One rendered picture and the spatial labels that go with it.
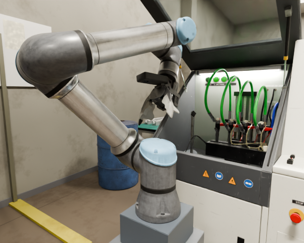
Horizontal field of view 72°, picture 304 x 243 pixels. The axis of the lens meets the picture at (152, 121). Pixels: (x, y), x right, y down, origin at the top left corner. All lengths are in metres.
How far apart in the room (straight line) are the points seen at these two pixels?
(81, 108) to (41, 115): 2.36
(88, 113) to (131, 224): 0.37
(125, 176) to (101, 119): 2.24
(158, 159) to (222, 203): 0.62
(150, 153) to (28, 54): 0.39
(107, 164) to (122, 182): 0.31
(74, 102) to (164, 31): 0.33
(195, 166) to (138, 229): 0.56
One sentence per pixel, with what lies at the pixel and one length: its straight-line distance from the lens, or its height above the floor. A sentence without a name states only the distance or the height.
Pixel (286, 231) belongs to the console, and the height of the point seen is 0.71.
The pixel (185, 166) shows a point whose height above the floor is 0.88.
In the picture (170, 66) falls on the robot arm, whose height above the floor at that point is 1.38.
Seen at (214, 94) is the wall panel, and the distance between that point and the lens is 1.65.
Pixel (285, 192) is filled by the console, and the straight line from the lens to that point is 1.06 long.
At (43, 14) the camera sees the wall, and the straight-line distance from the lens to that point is 3.18.
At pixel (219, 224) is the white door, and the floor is 0.62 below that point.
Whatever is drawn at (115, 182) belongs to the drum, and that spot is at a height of 0.11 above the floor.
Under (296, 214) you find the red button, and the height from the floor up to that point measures 0.82.
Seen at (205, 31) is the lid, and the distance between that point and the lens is 1.43.
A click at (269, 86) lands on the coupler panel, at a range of 1.54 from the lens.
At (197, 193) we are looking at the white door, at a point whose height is 0.75.
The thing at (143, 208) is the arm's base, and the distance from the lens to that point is 0.70.
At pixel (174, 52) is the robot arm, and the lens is 0.83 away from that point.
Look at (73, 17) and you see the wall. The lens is 3.43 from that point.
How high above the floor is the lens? 1.29
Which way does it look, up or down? 8 degrees down
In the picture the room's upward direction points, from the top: straight up
